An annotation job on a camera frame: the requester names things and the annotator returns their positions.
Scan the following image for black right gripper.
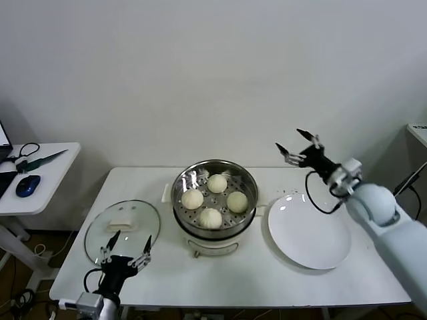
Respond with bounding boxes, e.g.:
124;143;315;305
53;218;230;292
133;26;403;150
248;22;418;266
275;128;337;183

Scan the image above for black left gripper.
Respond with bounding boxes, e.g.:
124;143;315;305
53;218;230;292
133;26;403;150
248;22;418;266
99;229;153;294

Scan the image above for glass lid with white handle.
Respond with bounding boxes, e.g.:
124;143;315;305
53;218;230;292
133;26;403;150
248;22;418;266
83;199;161;267

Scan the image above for white steamed baozi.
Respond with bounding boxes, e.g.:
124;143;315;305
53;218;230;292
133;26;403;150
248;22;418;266
206;173;229;194
181;189;204;211
199;207;224;230
226;191;250;214

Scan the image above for stainless steel steamer basket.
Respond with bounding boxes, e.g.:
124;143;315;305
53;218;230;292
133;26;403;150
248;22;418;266
161;159;268;239

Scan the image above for steel and white steamer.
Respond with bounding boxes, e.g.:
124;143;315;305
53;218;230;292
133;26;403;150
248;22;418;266
173;208;258;259

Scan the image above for white round plate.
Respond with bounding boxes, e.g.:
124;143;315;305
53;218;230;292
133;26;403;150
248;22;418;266
267;193;353;271

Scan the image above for white side table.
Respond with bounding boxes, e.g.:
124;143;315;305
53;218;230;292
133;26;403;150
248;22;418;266
0;142;81;291

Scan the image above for white shelf with label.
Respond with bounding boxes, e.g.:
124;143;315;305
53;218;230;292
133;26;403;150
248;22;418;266
406;123;427;147

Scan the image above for blue computer mouse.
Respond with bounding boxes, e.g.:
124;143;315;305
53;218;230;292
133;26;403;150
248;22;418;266
15;175;41;197

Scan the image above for black laptop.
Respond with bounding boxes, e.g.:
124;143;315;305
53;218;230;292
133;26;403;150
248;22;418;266
0;123;17;197

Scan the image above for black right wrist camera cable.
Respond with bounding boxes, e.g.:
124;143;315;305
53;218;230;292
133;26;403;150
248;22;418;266
304;169;345;215

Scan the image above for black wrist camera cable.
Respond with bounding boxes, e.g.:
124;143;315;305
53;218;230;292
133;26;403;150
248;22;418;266
304;169;345;215
83;268;105;295

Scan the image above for black left wrist camera cable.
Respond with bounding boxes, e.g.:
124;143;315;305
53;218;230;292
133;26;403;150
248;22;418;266
83;268;105;295

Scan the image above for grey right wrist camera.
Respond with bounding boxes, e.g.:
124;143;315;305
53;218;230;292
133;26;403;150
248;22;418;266
339;158;364;183

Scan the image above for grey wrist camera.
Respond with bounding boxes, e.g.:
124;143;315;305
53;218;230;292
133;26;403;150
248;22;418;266
339;158;364;183
58;292;105;315

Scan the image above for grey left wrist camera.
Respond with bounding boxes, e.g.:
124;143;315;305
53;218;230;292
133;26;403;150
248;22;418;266
58;292;105;315

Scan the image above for white cable on floor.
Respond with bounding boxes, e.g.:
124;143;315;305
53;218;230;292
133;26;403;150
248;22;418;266
32;229;77;259

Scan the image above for black floor cables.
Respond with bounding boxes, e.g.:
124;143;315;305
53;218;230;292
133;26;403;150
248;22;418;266
9;288;58;320

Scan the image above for black looped cable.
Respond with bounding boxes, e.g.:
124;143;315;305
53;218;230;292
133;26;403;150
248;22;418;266
0;143;40;164

